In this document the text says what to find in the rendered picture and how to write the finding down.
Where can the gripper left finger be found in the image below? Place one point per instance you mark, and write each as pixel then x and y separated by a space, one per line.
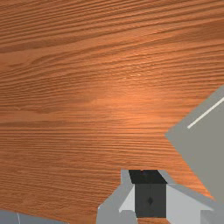
pixel 128 201

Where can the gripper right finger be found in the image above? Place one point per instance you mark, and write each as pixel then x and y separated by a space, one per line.
pixel 180 204

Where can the pale grey cabinet door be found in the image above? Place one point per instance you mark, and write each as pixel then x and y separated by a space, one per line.
pixel 204 145

